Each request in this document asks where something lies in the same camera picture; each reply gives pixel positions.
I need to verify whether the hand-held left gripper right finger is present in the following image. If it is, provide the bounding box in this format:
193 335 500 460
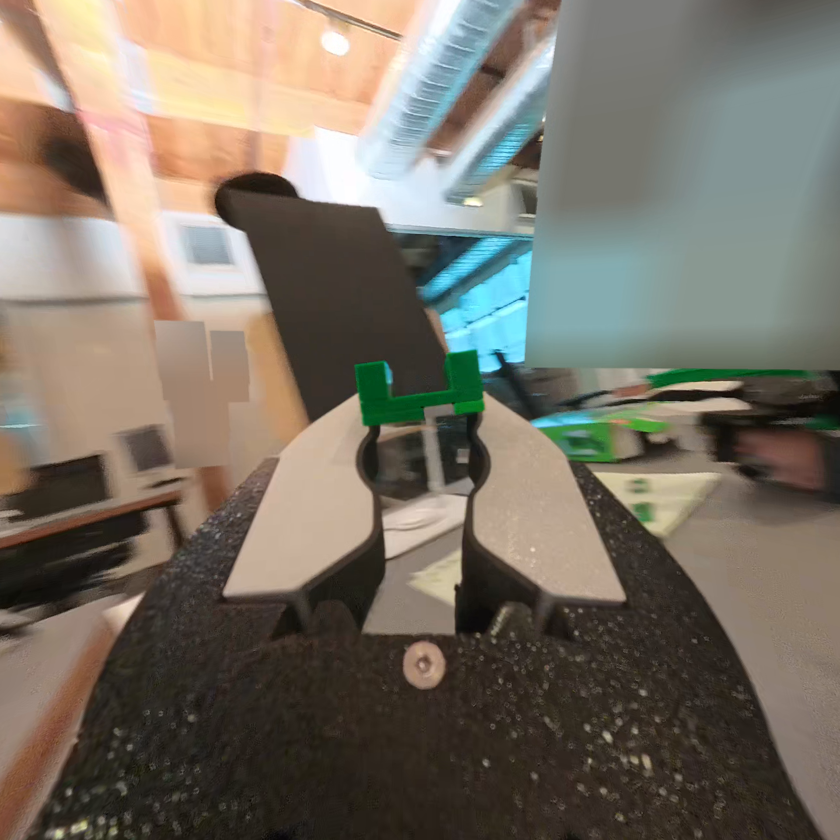
453 392 627 636

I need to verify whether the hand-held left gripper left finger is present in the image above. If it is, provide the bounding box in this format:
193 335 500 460
222 392 387 636

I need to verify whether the green brick assembly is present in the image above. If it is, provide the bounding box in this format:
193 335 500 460
354 350 485 493

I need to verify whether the wooden office desk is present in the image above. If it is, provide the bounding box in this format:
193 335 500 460
0 489 188 631

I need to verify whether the wood edged grey desk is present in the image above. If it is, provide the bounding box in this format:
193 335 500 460
0 591 145 840

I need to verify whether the person's right hand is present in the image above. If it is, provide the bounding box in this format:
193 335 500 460
737 428 823 493

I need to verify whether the green cardboard box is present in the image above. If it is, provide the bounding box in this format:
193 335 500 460
532 410 670 463

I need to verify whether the white tabletop stand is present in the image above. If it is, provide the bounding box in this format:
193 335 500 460
381 403 476 562

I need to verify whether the small grey monitor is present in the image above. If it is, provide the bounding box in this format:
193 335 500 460
118 424 175 475

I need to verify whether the gridded window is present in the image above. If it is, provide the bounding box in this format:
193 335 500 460
420 226 534 368

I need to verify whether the black foam board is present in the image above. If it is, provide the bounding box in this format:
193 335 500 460
215 190 450 424

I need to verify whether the black round disc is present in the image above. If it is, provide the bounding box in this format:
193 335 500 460
215 172 299 221

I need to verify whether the white wall vent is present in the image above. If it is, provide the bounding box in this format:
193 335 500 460
172 220 242 271

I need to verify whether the wooden support post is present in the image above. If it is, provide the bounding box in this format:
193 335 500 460
39 0 191 316

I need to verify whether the spiral metal air duct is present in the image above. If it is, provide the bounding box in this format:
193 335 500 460
357 0 552 179
446 39 549 206

